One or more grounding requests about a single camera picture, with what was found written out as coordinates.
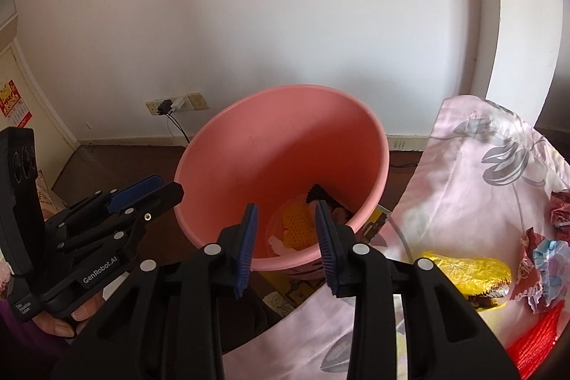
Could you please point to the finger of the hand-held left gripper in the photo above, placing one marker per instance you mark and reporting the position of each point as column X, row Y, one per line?
column 164, row 195
column 133, row 193

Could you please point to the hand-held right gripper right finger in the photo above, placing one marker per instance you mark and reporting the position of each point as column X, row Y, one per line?
column 327, row 255

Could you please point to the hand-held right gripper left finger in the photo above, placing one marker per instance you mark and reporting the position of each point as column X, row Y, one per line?
column 244, row 255

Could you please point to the pink plastic bucket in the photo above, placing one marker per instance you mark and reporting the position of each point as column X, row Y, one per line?
column 276, row 139

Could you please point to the red foam fruit net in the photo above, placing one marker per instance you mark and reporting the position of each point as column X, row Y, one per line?
column 534, row 344

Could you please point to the person's left hand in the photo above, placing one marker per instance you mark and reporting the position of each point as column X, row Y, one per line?
column 62, row 322

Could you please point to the pink patterned bedding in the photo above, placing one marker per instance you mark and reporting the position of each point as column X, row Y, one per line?
column 49, row 197

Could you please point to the white crumpled wrapper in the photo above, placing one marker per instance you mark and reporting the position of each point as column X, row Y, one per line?
column 278, row 244

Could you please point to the yellow foam fruit net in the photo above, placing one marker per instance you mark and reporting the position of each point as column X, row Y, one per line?
column 298, row 224

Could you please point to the yellow printed carton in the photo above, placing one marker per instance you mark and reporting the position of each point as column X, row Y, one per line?
column 289, row 286

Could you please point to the beige door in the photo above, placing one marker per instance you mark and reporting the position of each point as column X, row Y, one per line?
column 42, row 148

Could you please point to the black snack wrapper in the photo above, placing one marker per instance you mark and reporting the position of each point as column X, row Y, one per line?
column 318, row 193

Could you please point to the black power plug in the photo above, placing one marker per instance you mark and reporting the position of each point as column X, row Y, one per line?
column 164, row 107

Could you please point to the white charger plug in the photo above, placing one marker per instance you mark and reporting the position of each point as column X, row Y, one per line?
column 179, row 103

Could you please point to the pink floral cloth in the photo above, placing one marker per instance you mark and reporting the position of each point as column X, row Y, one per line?
column 445, row 184

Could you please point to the yellow foil wrapper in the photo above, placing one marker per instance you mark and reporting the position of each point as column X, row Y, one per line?
column 467, row 273

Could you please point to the red printed wrapper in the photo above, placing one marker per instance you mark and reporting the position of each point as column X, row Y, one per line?
column 523, row 273

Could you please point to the pale blue crumpled wrapper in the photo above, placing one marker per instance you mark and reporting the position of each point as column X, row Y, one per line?
column 550, row 260

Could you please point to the dark red crumpled wrapper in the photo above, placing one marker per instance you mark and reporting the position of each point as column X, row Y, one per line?
column 562, row 206

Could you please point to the beige wall outlet strip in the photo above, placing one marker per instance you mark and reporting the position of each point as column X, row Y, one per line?
column 198, row 101

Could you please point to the red and yellow wall calendar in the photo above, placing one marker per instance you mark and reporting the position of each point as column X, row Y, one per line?
column 13, row 101

